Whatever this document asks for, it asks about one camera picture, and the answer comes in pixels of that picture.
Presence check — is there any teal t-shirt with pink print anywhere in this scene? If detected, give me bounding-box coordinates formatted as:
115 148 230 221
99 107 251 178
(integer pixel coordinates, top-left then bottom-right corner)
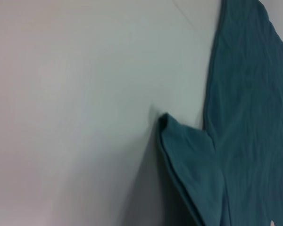
158 0 283 226

